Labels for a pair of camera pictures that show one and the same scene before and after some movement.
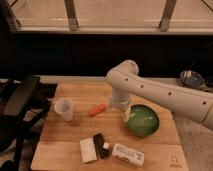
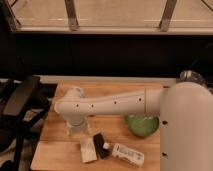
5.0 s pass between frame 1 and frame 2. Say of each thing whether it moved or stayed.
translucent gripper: moved
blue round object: stayed
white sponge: stayed
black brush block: stayed
